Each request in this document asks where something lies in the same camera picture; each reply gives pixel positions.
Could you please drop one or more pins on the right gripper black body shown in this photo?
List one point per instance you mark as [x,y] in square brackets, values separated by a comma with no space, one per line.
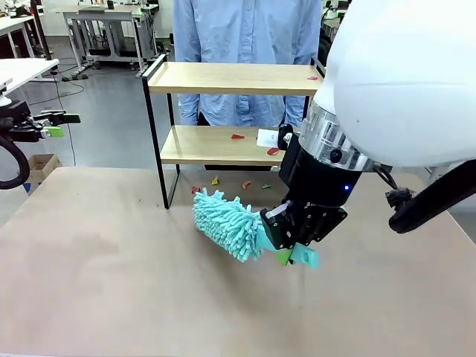
[316,178]

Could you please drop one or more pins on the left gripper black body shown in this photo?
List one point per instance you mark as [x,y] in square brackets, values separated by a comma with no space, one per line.
[20,124]

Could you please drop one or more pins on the teal microfiber duster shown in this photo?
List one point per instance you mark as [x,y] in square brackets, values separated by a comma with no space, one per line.
[227,227]

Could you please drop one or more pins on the person right forearm blue sleeve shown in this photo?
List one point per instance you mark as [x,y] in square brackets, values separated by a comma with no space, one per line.
[187,109]

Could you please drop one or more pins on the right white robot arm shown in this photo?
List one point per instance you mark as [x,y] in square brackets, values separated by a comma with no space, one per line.
[401,74]

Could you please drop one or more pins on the person left forearm blue sleeve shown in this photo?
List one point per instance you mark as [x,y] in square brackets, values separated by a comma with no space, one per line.
[295,109]

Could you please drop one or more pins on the cardboard box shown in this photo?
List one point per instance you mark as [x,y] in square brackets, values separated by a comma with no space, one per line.
[41,163]

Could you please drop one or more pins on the salmon paper scrap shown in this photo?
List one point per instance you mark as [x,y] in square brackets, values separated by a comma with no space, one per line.
[246,184]

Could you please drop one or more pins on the white side table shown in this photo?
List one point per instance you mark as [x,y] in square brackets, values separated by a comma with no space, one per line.
[22,70]

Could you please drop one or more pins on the yellow paper scrap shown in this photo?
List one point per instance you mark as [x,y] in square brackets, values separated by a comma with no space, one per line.
[215,181]

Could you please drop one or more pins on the black vertical pole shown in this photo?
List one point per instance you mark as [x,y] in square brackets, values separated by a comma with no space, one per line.
[41,33]

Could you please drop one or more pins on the white background desk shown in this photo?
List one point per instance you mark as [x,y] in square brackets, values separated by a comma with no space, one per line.
[11,23]

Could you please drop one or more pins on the grey workshop desk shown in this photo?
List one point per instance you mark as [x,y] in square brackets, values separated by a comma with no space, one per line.
[100,15]

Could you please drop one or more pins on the person in blue shirt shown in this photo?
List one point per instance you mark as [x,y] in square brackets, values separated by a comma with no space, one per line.
[245,33]

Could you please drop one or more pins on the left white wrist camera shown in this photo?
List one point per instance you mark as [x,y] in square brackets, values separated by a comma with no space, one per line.
[3,98]

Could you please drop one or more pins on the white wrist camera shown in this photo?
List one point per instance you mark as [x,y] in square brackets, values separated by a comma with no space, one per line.
[267,137]
[3,98]

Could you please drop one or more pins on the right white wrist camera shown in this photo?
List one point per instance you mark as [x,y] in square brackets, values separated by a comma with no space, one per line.
[267,137]

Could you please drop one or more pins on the two-tier wooden black-frame shelf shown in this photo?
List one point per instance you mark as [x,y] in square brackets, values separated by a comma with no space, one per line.
[223,83]

